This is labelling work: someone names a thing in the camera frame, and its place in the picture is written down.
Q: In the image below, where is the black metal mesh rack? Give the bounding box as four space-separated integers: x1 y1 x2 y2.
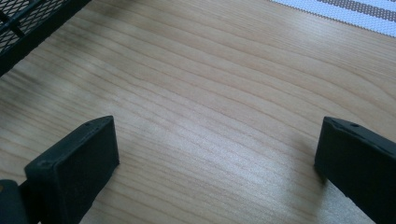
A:
0 0 92 77

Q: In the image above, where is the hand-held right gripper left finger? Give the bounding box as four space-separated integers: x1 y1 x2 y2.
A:
19 115 120 224

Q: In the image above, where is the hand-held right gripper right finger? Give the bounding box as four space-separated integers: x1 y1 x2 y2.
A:
314 116 396 224

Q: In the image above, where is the white grey striped woven mat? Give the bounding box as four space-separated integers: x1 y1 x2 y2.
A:
270 0 396 38

